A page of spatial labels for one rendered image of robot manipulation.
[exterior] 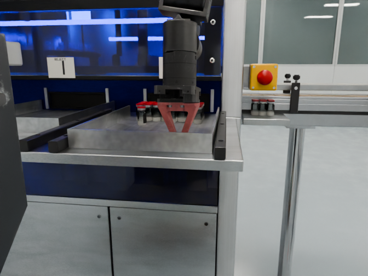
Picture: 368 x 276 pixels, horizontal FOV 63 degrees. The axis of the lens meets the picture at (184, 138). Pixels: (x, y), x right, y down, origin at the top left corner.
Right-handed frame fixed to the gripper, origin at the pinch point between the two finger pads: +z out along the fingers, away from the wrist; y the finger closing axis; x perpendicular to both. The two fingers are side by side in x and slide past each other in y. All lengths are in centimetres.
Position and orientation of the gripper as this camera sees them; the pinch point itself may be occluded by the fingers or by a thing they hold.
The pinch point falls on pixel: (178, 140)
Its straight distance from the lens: 52.3
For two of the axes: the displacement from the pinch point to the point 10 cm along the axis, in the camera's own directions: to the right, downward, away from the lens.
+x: -9.9, -0.3, 1.5
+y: 1.5, -1.1, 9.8
